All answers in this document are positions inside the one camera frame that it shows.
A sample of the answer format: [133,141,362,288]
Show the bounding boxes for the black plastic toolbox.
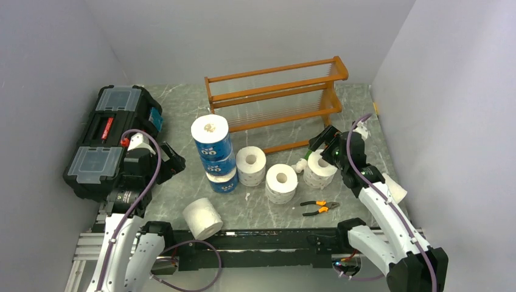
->
[63,85,162,202]

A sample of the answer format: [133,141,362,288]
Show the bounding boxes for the green plastic pipe fitting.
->
[304,150,312,160]

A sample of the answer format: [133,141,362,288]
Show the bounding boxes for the white plastic pipe fitting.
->
[291,158,307,173]

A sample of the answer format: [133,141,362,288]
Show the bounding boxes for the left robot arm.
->
[87,142,185,291]

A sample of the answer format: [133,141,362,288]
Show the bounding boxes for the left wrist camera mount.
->
[120,133,156,155]

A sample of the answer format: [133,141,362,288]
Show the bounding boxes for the white paper roll at edge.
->
[382,173,408,204]

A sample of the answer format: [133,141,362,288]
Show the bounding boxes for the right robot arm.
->
[309,125,448,291]

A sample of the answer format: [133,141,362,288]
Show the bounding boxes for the blue paper roll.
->
[190,114,232,161]
[206,167,239,193]
[200,151,236,176]

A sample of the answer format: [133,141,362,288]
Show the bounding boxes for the white floral paper roll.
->
[236,146,267,187]
[265,164,298,204]
[303,149,338,189]

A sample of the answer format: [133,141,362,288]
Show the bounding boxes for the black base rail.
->
[141,221,356,271]

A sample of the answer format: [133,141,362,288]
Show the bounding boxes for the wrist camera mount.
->
[353,122,370,141]
[120,133,156,155]

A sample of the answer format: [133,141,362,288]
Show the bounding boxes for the orange handled pliers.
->
[299,201,340,217]

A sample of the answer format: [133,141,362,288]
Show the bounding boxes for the orange wooden shelf rack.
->
[204,56,349,133]

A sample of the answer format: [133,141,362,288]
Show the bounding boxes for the plain white paper roll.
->
[183,198,223,240]

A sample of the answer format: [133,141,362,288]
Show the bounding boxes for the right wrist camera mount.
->
[353,122,370,141]

